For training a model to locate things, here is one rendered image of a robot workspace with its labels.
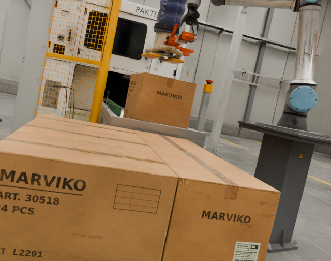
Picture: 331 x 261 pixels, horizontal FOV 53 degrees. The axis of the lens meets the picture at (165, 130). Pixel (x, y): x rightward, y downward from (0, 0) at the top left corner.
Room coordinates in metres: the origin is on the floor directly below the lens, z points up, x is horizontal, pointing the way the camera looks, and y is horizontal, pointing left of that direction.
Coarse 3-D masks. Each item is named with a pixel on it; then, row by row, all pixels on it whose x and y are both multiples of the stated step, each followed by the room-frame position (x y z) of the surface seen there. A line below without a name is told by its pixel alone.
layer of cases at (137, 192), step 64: (64, 128) 1.67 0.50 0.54; (0, 192) 0.97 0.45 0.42; (64, 192) 1.02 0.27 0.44; (128, 192) 1.07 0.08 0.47; (192, 192) 1.12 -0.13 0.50; (256, 192) 1.18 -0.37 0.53; (0, 256) 0.98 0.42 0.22; (64, 256) 1.03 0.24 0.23; (128, 256) 1.08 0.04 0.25; (192, 256) 1.14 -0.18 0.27; (256, 256) 1.20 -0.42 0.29
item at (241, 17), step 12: (0, 0) 4.63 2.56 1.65; (0, 12) 4.63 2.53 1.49; (240, 12) 5.49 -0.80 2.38; (0, 24) 4.64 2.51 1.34; (240, 24) 5.50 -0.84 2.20; (0, 36) 4.64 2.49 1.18; (240, 36) 5.51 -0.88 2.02; (0, 48) 4.65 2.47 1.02; (0, 60) 4.73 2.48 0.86; (228, 60) 5.55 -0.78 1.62; (228, 72) 5.49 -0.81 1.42; (228, 84) 5.50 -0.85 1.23; (228, 96) 5.51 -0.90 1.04; (216, 120) 5.50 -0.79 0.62; (216, 132) 5.50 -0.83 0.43; (216, 144) 5.51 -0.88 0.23
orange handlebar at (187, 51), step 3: (186, 36) 2.12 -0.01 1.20; (189, 36) 2.12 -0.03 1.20; (192, 36) 2.13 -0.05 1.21; (171, 39) 2.43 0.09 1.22; (174, 39) 2.36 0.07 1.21; (177, 48) 2.82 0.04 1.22; (180, 48) 2.82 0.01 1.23; (183, 48) 2.83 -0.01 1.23; (186, 48) 2.84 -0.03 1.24; (186, 51) 3.01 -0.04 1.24; (189, 51) 2.85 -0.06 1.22; (192, 51) 2.85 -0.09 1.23
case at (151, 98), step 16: (144, 80) 2.37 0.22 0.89; (160, 80) 2.40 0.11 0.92; (176, 80) 2.44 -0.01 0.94; (128, 96) 2.86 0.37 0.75; (144, 96) 2.38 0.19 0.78; (160, 96) 2.41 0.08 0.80; (176, 96) 2.44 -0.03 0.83; (192, 96) 2.48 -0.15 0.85; (128, 112) 2.71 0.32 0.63; (144, 112) 2.38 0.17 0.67; (160, 112) 2.42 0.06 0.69; (176, 112) 2.45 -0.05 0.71
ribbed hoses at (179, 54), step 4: (148, 48) 2.86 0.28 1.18; (152, 48) 2.59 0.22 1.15; (156, 48) 2.55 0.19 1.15; (160, 48) 2.55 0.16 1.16; (164, 48) 2.56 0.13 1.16; (168, 48) 2.57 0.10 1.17; (172, 48) 2.58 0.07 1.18; (156, 52) 2.61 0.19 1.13; (168, 52) 2.61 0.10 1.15; (172, 52) 2.58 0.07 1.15; (176, 52) 2.58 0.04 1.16; (180, 52) 2.59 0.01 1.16; (176, 56) 2.64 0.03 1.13; (180, 56) 2.63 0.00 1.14
